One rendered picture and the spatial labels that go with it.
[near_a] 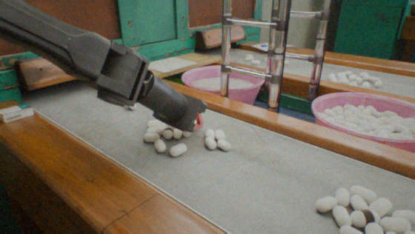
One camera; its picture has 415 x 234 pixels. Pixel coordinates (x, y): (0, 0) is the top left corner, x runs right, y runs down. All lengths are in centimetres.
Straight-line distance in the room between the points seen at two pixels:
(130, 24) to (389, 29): 255
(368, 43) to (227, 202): 290
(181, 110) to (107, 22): 56
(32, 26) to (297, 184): 44
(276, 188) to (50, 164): 38
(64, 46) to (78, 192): 21
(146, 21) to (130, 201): 78
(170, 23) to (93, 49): 78
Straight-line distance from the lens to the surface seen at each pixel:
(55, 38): 43
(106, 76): 45
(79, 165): 55
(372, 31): 325
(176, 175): 53
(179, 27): 122
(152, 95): 50
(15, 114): 78
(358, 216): 47
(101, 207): 45
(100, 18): 103
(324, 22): 91
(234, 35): 141
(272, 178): 53
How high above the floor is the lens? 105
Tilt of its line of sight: 24 degrees down
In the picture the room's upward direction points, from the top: straight up
